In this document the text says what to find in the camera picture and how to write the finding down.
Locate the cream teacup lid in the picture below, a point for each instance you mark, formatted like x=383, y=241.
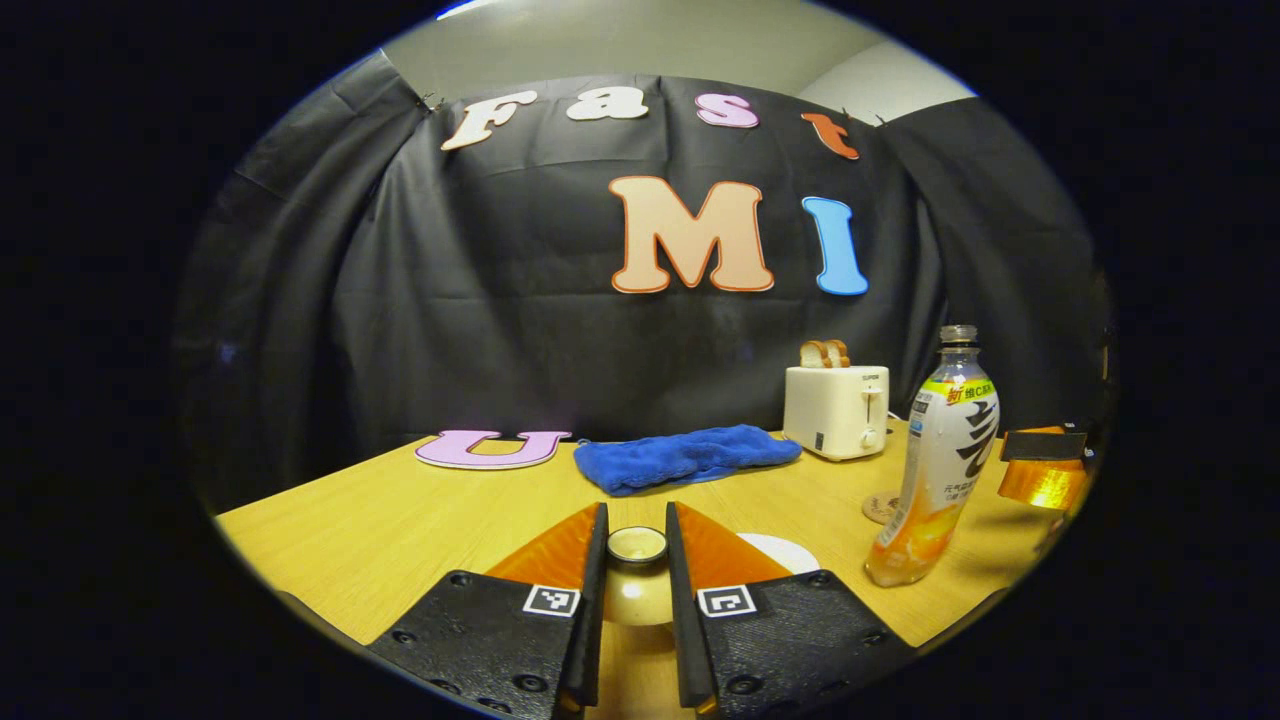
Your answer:
x=637, y=595

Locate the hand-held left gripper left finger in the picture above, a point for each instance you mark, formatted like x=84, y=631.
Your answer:
x=597, y=620

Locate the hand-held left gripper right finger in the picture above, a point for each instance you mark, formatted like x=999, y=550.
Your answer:
x=680, y=620

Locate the bread slice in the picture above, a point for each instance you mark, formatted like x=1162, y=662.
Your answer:
x=812, y=354
x=840, y=352

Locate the blue towel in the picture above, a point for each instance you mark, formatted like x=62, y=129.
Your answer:
x=680, y=458

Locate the purple paper cutout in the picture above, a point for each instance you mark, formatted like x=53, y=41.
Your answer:
x=440, y=455

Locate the white toaster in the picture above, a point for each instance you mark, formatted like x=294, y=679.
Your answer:
x=830, y=410

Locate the clear labelled water bottle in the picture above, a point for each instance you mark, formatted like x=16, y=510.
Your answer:
x=940, y=450

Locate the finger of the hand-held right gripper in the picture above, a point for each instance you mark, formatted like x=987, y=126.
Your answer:
x=1045, y=445

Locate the round brown coaster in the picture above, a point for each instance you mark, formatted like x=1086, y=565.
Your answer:
x=878, y=507

